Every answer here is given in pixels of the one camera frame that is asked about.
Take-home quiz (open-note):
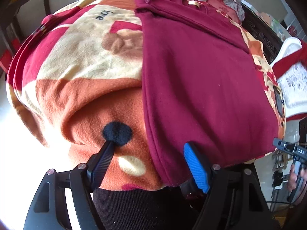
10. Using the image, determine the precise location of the maroon sweatshirt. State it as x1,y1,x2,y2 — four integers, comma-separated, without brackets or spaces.
135,0,278,186

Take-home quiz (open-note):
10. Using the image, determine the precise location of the right hand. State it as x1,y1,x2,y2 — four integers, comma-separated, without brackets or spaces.
287,164,307,204

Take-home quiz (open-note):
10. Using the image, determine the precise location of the black knit garment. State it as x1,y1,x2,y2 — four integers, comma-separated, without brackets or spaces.
93,187,201,229

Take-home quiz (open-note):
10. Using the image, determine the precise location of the white red garment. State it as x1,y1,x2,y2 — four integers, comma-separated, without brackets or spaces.
271,37,306,121

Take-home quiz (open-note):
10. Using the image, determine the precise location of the dark carved headboard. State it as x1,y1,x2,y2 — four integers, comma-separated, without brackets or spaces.
241,4,283,64

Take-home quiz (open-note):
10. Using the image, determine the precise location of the red orange cream fleece blanket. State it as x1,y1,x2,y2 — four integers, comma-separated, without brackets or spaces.
7,0,286,191

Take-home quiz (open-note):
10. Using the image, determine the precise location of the red paper bag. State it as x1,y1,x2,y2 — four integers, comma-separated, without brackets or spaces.
0,50,12,73

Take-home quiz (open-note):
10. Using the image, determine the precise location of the dark wooden table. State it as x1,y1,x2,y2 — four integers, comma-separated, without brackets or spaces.
1,0,51,52

